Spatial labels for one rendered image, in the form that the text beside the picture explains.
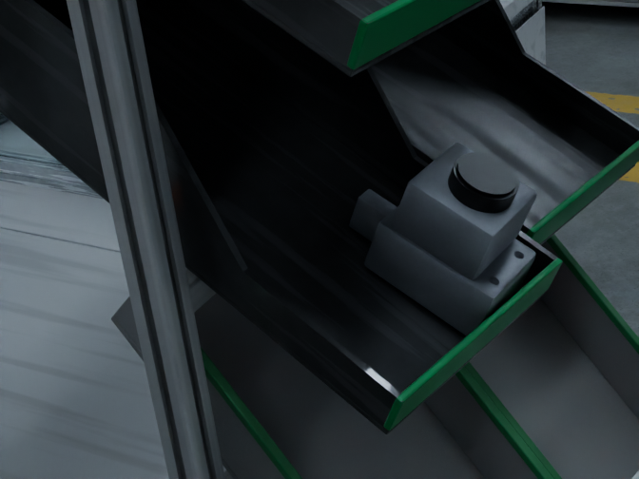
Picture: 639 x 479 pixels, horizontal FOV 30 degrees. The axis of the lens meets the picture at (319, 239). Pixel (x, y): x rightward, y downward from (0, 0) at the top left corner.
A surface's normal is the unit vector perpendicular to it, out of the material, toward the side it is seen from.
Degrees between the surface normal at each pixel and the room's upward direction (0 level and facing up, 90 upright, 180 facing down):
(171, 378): 90
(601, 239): 0
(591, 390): 45
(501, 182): 25
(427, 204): 92
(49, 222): 0
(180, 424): 90
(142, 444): 0
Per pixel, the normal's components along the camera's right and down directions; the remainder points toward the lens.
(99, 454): -0.11, -0.87
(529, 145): 0.22, -0.69
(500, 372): 0.47, -0.45
